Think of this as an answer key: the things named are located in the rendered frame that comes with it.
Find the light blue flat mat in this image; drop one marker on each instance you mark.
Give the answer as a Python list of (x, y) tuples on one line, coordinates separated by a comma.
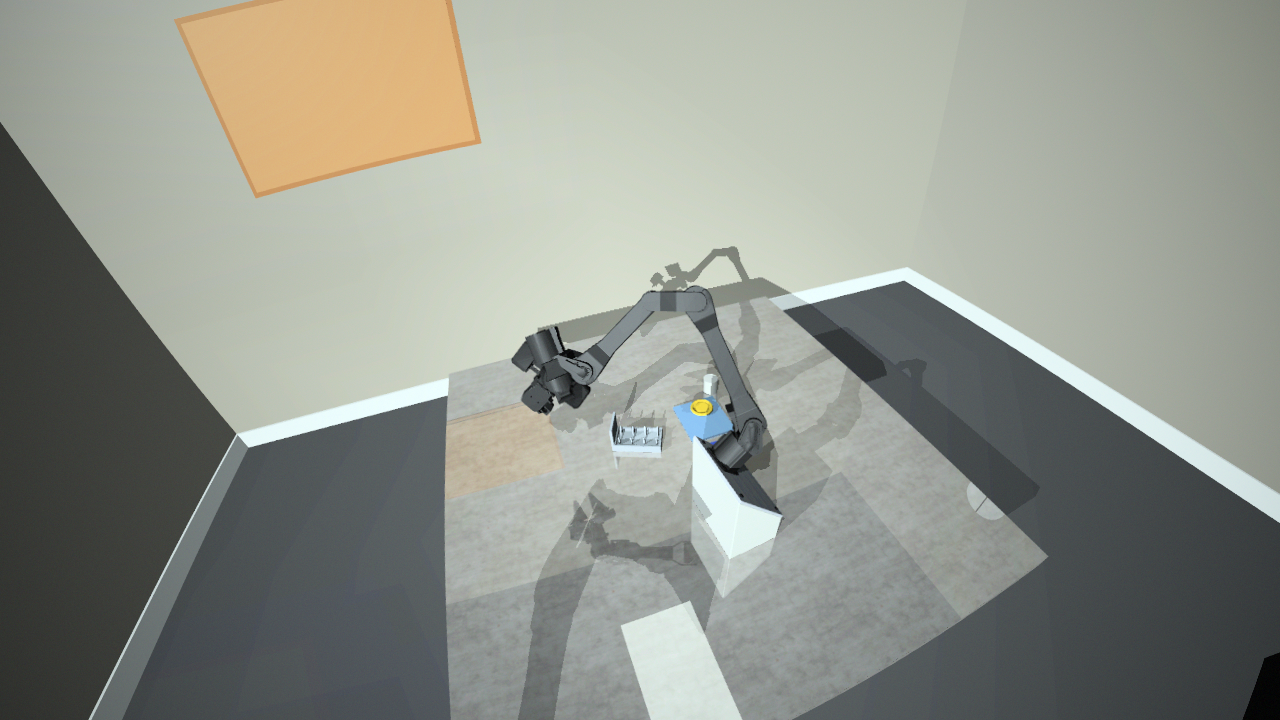
[(704, 426)]

